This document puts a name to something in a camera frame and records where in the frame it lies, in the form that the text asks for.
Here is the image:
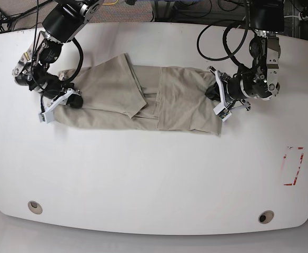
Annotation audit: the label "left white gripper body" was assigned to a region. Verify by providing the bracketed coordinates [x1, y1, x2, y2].
[207, 66, 251, 112]

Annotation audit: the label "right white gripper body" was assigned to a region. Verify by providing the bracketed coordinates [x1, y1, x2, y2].
[45, 73, 81, 113]

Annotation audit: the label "beige T-shirt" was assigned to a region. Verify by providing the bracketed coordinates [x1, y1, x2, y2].
[54, 54, 222, 135]

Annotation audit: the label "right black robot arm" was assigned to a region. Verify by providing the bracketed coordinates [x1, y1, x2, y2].
[12, 0, 103, 109]

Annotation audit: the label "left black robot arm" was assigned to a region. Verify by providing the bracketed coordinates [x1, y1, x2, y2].
[205, 1, 284, 118]

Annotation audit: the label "red tape rectangle marking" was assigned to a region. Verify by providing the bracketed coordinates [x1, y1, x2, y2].
[281, 147, 304, 186]

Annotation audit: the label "black tripod stand legs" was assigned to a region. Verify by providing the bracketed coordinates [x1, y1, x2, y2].
[0, 1, 53, 34]

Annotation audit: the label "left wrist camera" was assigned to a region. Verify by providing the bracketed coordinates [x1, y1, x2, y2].
[213, 103, 232, 122]

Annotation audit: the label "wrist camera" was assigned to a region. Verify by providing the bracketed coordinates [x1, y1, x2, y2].
[38, 110, 55, 124]
[213, 103, 232, 122]

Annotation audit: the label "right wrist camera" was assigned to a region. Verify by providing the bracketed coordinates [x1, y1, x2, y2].
[38, 110, 55, 124]

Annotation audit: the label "left table cable grommet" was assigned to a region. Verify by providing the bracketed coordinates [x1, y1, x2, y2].
[27, 201, 43, 215]

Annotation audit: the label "table cable grommet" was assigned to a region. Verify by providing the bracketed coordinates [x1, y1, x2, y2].
[258, 210, 274, 224]
[27, 201, 43, 215]

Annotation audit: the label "right table cable grommet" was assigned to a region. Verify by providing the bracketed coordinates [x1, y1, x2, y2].
[258, 210, 274, 224]

